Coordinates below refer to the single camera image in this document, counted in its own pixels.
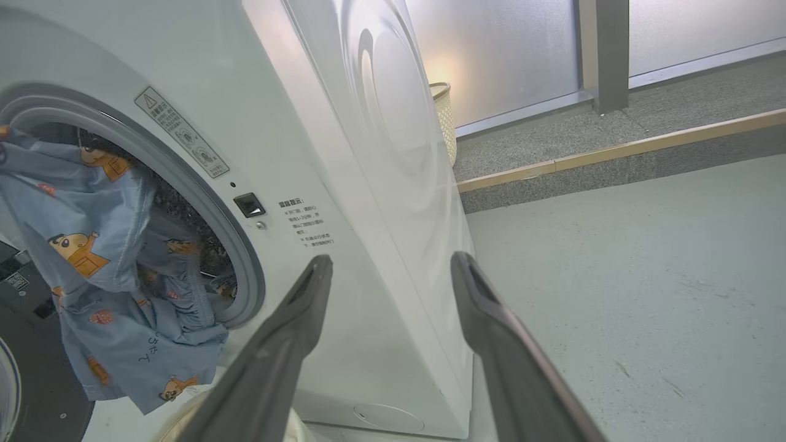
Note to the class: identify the grey metal partition frame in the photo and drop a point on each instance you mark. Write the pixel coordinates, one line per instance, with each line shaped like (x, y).
(605, 55)

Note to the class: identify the blue cartoon print garment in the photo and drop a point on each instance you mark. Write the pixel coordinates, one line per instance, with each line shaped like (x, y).
(92, 307)

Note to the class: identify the wooden floor edge strip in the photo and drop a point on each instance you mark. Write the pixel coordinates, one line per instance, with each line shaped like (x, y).
(614, 150)

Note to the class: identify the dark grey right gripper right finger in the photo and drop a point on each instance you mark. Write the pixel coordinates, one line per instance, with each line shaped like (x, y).
(522, 380)

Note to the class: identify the white front-load washing machine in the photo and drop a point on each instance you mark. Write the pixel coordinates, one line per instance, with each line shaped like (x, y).
(368, 153)

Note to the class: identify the woven wicker basket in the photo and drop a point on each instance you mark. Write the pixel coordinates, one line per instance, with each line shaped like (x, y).
(445, 116)

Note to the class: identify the white oval filter cover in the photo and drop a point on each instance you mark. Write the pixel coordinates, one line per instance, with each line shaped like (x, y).
(390, 417)

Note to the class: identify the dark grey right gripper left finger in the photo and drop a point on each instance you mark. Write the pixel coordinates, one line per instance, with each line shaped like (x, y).
(264, 368)

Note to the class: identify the grey warning sticker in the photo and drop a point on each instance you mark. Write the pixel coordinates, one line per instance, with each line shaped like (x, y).
(181, 132)

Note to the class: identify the black round glass washer door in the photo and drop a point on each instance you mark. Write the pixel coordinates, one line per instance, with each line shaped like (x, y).
(37, 368)

